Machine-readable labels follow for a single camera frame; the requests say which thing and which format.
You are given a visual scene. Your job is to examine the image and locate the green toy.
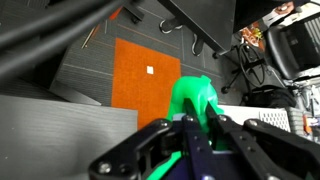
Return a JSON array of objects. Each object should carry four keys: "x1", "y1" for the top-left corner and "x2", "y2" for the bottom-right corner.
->
[{"x1": 147, "y1": 75, "x2": 224, "y2": 180}]

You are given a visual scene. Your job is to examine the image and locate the person's shoe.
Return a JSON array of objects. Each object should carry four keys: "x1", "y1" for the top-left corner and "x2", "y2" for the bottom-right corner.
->
[
  {"x1": 191, "y1": 34, "x2": 204, "y2": 56},
  {"x1": 159, "y1": 18, "x2": 183, "y2": 34}
]

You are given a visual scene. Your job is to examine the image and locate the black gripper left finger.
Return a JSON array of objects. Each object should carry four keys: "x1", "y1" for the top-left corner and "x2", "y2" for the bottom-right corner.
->
[{"x1": 88, "y1": 99, "x2": 214, "y2": 180}]

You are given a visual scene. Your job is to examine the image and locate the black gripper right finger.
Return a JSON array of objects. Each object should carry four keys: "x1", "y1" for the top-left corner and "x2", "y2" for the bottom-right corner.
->
[{"x1": 205, "y1": 103, "x2": 320, "y2": 180}]

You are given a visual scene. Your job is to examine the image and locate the black office chair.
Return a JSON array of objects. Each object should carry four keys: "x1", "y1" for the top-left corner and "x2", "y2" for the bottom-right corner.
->
[{"x1": 265, "y1": 13, "x2": 320, "y2": 80}]

